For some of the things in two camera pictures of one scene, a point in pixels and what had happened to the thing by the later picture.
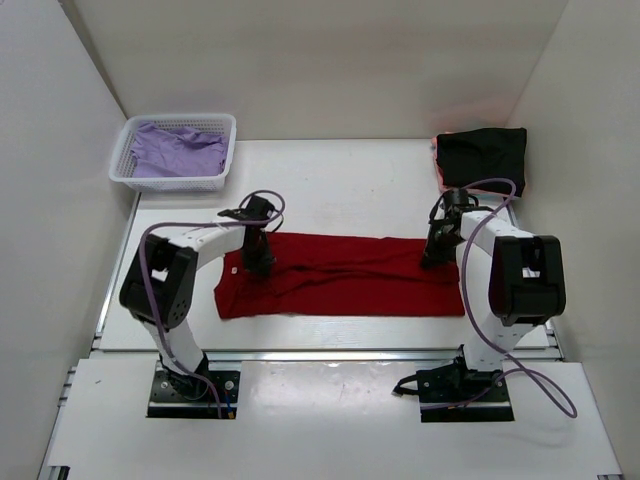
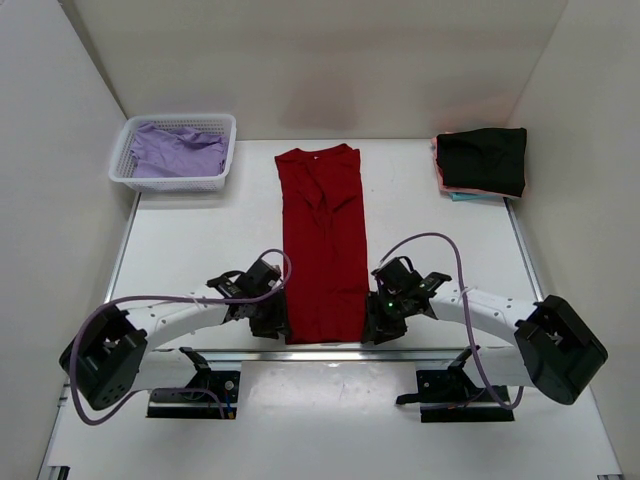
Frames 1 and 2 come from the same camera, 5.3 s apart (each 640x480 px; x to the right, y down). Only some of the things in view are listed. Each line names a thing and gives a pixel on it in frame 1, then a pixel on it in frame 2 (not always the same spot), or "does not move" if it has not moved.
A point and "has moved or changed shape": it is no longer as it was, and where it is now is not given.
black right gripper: x=431 y=256 → x=377 y=329
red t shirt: x=318 y=275 has moved or changed shape
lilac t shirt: x=177 y=152 does not move
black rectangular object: x=113 y=354 does not move
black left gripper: x=255 y=266 → x=278 y=320
